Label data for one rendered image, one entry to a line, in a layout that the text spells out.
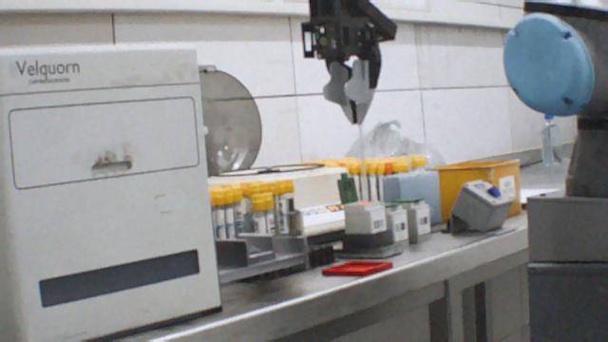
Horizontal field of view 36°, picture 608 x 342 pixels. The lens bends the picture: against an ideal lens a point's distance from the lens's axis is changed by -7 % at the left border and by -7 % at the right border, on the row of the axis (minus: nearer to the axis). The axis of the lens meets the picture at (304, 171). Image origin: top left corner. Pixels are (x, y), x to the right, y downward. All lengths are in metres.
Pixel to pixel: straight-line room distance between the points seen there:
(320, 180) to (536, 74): 0.65
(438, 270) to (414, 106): 1.25
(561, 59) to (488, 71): 1.88
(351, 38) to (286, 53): 0.83
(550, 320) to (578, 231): 0.12
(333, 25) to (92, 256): 0.55
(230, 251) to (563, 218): 0.42
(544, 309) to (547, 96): 0.29
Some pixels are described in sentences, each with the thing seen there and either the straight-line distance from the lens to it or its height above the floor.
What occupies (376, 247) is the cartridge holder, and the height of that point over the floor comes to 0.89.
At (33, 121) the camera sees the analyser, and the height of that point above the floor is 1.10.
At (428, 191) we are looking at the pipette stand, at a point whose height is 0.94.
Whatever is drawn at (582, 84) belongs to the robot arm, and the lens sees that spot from 1.09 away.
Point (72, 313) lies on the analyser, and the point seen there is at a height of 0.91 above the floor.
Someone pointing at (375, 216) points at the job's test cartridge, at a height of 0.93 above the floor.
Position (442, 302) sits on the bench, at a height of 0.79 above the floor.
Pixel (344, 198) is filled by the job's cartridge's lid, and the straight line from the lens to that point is 1.43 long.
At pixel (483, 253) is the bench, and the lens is 1.49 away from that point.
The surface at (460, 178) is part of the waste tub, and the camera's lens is 1.72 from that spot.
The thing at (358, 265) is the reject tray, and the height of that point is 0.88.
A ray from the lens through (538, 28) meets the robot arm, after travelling 1.10.
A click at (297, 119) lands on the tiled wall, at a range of 2.20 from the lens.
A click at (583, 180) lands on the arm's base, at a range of 1.23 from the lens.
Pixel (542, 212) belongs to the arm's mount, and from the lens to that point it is 1.24.
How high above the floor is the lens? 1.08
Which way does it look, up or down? 3 degrees down
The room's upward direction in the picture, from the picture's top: 5 degrees counter-clockwise
